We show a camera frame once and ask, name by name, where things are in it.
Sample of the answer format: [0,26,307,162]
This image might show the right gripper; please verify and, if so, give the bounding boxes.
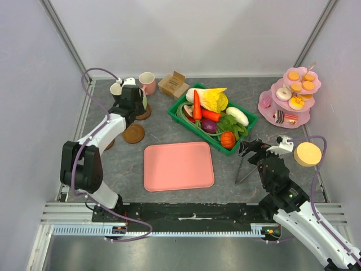
[237,138,283,189]

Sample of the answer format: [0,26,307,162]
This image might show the green mug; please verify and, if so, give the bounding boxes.
[142,93,148,110]

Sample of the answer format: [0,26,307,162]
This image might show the chocolate cake slice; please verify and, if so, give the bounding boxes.
[273,110,285,124]

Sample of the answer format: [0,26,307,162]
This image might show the red striped cake slice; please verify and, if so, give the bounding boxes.
[284,113,298,125]

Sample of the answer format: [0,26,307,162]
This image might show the brown saucer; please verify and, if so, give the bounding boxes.
[136,104,152,120]
[122,124,145,144]
[105,139,115,151]

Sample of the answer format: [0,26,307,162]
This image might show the pink macaron cake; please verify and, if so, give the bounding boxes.
[260,96,272,109]

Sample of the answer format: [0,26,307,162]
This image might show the yellow glazed donut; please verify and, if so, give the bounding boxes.
[288,96,305,111]

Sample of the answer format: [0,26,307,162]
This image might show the white glazed donut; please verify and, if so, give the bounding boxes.
[276,87,292,102]

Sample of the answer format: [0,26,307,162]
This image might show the round biscuit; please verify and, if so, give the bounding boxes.
[290,83,302,93]
[287,71,300,81]

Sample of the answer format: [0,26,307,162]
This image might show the biscuits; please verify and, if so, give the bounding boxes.
[302,73,315,91]

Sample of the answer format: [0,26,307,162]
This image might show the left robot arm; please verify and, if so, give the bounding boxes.
[60,83,146,222]

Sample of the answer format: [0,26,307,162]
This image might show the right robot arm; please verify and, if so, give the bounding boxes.
[239,136,360,270]

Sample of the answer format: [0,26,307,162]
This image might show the black mug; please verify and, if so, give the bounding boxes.
[109,82,122,103]

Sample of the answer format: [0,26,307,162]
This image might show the pink mug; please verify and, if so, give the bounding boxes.
[138,72,156,95]

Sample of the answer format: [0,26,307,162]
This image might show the small orange pumpkin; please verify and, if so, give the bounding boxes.
[221,131,236,150]

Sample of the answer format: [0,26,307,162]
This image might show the white radish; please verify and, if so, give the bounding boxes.
[226,107,249,126]

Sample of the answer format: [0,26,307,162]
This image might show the green leafy vegetable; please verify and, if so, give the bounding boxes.
[217,112,248,141]

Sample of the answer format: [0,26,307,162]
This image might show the cardboard box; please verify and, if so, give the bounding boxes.
[158,71,190,100]

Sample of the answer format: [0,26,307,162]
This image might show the yellow round sponge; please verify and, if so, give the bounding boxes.
[293,142,322,167]

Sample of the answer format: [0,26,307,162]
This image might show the green long beans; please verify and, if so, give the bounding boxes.
[176,102,224,137]

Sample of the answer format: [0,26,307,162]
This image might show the pink three-tier cake stand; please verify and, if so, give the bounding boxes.
[258,62,322,129]

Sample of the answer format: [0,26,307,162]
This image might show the purple onion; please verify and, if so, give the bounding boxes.
[201,119,217,134]

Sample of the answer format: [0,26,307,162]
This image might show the mushroom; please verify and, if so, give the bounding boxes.
[183,105,193,117]

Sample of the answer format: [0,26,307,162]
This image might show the lying carrot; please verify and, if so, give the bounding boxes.
[201,108,221,122]

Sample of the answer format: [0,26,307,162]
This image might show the napa cabbage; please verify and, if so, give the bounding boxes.
[186,88,228,113]

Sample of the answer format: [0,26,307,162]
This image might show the upright carrot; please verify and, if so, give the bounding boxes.
[193,90,202,120]

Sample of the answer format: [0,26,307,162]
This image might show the pink serving tray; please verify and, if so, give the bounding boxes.
[144,142,215,192]

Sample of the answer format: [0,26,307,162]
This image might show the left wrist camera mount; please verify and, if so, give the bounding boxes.
[116,77,137,87]

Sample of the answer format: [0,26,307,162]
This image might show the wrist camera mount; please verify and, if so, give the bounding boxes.
[116,77,137,87]
[267,135,294,155]

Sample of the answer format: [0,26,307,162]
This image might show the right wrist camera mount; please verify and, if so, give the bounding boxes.
[267,135,294,155]

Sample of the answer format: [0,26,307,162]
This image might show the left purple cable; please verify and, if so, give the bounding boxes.
[70,67,153,243]

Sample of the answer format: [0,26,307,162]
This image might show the purple cable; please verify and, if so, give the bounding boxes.
[70,67,153,243]
[261,135,361,259]

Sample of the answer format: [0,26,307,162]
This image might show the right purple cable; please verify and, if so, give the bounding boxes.
[261,135,361,259]

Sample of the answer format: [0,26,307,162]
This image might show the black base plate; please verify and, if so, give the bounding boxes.
[91,202,280,233]

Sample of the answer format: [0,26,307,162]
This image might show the white cable duct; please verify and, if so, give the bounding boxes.
[52,225,265,238]

